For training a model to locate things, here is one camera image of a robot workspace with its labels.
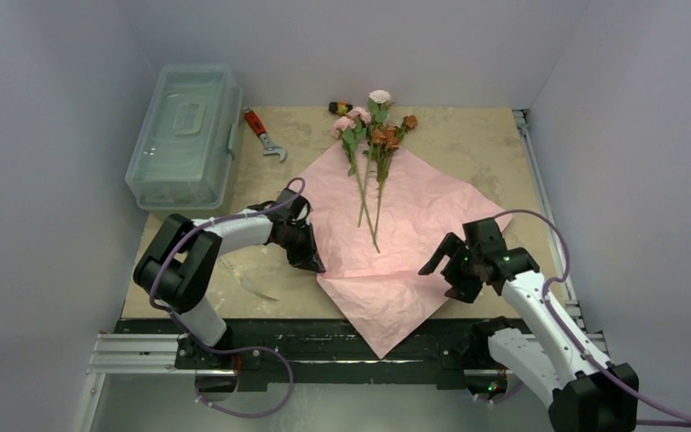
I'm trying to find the clear plastic strip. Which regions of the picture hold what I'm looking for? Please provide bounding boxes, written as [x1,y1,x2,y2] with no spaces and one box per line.
[220,257,279,302]

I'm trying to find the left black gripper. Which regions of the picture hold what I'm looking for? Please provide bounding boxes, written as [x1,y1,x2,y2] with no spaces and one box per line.
[276,221,324,273]

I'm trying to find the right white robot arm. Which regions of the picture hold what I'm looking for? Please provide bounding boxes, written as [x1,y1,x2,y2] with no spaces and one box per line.
[419,218,639,431]

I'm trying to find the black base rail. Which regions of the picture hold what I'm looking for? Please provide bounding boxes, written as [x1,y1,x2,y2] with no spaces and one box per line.
[113,319,534,395]

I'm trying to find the small orange black tool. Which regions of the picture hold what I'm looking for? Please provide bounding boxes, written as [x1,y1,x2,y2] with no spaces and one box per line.
[328,102,354,116]

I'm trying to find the white and orange rose stems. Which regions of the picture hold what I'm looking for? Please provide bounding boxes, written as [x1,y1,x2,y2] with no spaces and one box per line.
[364,90,418,240]

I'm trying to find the orange handled adjustable wrench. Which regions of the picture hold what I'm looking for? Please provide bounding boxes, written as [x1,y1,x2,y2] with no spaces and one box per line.
[243,108,287,163]

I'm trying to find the clear plastic storage box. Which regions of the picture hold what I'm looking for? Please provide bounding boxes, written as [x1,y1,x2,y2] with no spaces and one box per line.
[125,63,243,212]

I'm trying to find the pink purple wrapping paper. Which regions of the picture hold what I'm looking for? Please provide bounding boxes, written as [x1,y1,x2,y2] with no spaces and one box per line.
[301,143,503,358]

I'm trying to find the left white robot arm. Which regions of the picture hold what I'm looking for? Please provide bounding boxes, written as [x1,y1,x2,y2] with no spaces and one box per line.
[132,187,326,368]

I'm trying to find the pink rose stem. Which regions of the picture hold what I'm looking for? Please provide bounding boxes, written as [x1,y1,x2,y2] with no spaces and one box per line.
[331,107,381,253]

